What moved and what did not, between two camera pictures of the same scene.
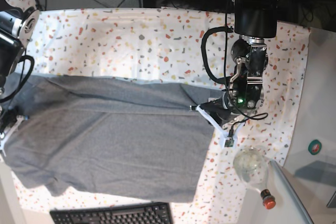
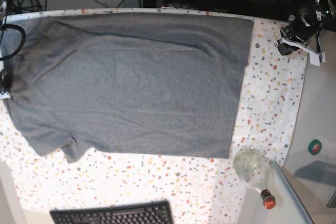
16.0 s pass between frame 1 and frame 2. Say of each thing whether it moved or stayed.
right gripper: moved
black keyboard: stayed
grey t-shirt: moved
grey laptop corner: stayed
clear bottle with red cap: stayed
